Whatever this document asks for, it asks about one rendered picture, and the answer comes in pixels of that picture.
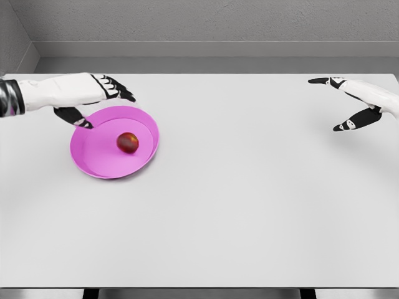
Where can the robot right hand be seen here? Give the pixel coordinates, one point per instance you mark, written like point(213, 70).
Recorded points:
point(364, 93)

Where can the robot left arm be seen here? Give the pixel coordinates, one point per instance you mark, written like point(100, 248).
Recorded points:
point(31, 93)

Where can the pink round plate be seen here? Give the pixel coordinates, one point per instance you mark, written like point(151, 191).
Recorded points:
point(106, 155)

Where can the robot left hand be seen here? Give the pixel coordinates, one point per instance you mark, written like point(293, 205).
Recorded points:
point(79, 88)

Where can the red apple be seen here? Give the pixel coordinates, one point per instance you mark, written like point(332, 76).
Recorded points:
point(127, 142)

